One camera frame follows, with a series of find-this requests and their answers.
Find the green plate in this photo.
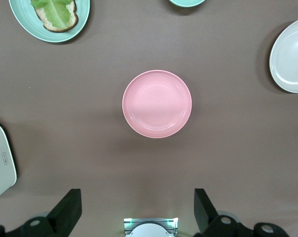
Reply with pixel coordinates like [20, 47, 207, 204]
[8, 0, 91, 43]

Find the pink plate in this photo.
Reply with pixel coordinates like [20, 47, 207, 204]
[122, 70, 193, 139]

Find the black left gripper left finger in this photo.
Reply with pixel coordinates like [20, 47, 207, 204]
[4, 188, 83, 237]

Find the green lettuce leaf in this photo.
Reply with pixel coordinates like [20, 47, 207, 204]
[30, 0, 74, 29]

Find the toasted bread slice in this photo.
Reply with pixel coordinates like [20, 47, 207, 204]
[34, 0, 80, 33]

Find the green bowl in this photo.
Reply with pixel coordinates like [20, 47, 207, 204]
[168, 0, 207, 7]

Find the beige plate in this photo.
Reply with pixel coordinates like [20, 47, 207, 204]
[269, 17, 298, 94]

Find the white pan with copper rim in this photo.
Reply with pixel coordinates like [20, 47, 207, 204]
[0, 120, 18, 203]

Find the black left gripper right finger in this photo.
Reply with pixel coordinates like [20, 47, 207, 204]
[193, 188, 254, 237]

